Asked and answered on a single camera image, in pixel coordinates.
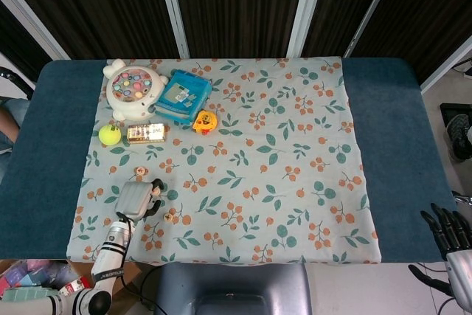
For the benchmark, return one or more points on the blue plastic wrapped pack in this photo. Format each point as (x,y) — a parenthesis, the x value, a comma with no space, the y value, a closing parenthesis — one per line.
(184,90)

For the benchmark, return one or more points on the floral berry print tablecloth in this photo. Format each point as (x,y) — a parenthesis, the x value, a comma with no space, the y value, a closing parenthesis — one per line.
(258,145)

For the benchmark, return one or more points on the black floor mat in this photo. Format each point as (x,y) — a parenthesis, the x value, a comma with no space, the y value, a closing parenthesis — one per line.
(453,108)

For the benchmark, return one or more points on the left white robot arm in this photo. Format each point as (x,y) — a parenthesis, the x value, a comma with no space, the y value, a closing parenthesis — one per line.
(110,252)

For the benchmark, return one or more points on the green checkered packet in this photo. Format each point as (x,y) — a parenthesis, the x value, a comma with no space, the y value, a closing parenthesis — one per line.
(29,294)

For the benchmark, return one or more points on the white fishing game toy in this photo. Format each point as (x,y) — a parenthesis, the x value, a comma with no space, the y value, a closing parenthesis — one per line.
(132,108)

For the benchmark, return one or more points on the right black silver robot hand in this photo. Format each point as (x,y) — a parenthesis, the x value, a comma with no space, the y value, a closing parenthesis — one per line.
(461,274)

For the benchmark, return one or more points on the red white snack packet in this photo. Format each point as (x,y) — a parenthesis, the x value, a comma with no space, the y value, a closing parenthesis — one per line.
(72,287)

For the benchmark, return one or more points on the black sneaker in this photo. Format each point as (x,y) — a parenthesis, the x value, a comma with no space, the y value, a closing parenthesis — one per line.
(461,138)

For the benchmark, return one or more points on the teal blue table cover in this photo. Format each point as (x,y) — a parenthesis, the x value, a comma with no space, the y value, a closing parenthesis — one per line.
(387,127)

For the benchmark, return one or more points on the gold brown card box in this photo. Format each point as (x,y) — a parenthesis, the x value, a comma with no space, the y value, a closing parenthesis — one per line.
(145,134)

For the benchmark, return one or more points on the yellow tennis ball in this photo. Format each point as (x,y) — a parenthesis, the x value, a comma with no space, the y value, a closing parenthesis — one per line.
(110,134)

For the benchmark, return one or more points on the brown cardboard box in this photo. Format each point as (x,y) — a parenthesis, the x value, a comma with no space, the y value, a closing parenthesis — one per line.
(79,270)

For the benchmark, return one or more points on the person in blue jeans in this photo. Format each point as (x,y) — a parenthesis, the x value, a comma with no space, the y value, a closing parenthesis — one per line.
(18,106)

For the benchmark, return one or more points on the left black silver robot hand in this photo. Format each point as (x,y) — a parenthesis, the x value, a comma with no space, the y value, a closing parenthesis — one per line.
(134,200)

